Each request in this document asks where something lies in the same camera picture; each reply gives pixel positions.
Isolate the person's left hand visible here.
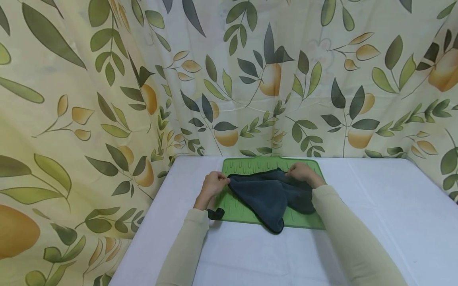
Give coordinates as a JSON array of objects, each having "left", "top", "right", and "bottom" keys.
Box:
[{"left": 193, "top": 171, "right": 231, "bottom": 211}]

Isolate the person's left forearm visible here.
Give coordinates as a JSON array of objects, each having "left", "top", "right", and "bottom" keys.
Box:
[{"left": 155, "top": 208, "right": 211, "bottom": 286}]

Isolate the dark grey cloth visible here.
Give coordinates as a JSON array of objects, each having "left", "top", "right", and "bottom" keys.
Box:
[{"left": 227, "top": 168, "right": 317, "bottom": 234}]

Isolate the person's right hand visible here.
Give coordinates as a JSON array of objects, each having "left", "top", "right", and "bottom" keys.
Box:
[{"left": 285, "top": 162, "right": 326, "bottom": 189}]

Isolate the green ribbed mat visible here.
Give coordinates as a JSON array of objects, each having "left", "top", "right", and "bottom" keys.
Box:
[{"left": 213, "top": 157, "right": 327, "bottom": 231}]

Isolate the person's right forearm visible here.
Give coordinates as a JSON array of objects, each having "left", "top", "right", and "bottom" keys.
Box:
[{"left": 311, "top": 184, "right": 408, "bottom": 286}]

